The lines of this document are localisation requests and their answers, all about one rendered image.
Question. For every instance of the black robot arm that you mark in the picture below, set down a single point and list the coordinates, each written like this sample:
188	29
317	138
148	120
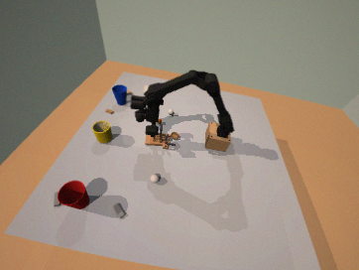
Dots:
156	91

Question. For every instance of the yellow open cup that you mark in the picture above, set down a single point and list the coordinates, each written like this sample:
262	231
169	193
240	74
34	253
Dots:
102	131

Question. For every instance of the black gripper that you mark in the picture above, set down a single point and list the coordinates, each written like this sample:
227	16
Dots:
152	130

